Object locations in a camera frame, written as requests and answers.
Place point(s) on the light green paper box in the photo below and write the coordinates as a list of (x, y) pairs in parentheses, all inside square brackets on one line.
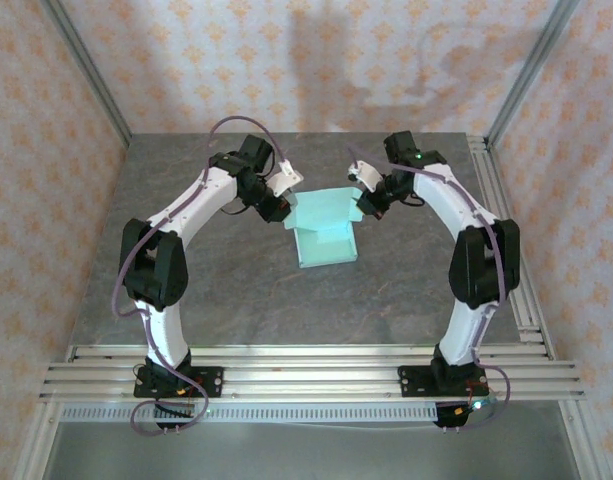
[(326, 240)]

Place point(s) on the black connector mount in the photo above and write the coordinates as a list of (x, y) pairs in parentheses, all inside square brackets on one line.
[(456, 417), (173, 414)]

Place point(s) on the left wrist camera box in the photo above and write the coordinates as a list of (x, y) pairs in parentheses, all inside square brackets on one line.
[(285, 177)]

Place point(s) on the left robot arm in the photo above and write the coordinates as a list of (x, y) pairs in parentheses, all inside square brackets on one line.
[(153, 270)]

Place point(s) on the grey metal lower panel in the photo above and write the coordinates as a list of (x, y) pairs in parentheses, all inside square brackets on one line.
[(311, 450)]

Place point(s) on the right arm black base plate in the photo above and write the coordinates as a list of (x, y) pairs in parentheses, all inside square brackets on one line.
[(411, 382)]

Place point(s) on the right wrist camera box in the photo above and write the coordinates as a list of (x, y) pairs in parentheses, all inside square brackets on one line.
[(367, 175)]

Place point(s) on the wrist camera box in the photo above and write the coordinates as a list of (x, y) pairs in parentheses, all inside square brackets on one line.
[(285, 177), (367, 175)]

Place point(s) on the aluminium mounting rail beam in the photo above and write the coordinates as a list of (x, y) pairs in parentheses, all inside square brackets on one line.
[(311, 375)]

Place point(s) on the aluminium frame leg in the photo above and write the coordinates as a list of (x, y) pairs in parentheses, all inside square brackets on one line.
[(36, 440), (586, 440)]

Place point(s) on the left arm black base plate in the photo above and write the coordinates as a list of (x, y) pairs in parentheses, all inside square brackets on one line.
[(211, 381)]

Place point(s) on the aluminium frame post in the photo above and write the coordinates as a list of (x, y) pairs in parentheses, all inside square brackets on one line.
[(86, 70), (526, 70)]

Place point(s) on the aluminium side rail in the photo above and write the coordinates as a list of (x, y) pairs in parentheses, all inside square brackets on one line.
[(531, 310)]

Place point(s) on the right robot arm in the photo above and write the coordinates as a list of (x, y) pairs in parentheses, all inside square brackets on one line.
[(481, 265)]

